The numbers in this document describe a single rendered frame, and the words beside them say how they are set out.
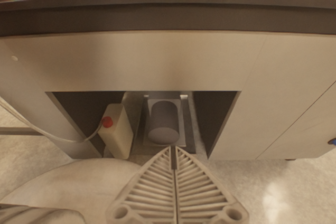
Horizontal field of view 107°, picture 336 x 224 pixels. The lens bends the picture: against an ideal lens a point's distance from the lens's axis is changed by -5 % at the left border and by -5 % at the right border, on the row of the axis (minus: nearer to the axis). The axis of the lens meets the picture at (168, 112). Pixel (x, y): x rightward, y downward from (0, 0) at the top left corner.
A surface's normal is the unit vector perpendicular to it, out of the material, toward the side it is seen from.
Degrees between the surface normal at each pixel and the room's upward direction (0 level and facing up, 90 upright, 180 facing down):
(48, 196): 73
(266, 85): 90
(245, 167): 0
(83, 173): 0
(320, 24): 90
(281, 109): 90
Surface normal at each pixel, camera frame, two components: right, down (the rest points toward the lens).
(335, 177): 0.00, -0.69
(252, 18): 0.00, 0.73
